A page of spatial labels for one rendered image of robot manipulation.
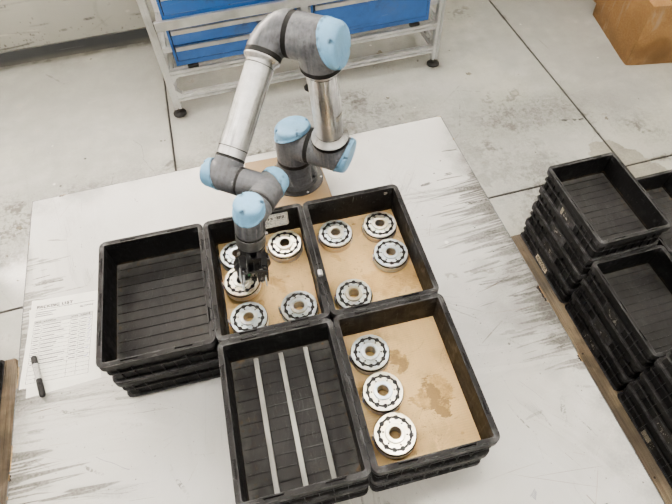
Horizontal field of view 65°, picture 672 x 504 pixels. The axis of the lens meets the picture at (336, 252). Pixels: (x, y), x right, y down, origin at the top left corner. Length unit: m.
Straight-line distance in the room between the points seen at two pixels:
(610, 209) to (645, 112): 1.44
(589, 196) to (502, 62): 1.65
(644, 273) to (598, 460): 0.98
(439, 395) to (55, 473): 1.03
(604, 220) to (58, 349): 2.00
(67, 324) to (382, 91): 2.37
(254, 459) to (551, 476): 0.75
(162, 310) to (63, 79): 2.70
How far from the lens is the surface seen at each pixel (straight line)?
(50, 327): 1.86
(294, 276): 1.56
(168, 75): 3.30
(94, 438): 1.65
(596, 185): 2.43
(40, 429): 1.73
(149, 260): 1.70
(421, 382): 1.41
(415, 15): 3.46
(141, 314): 1.60
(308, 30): 1.35
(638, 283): 2.34
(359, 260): 1.58
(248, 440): 1.38
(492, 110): 3.42
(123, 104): 3.69
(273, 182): 1.30
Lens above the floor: 2.14
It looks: 55 degrees down
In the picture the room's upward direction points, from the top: 3 degrees counter-clockwise
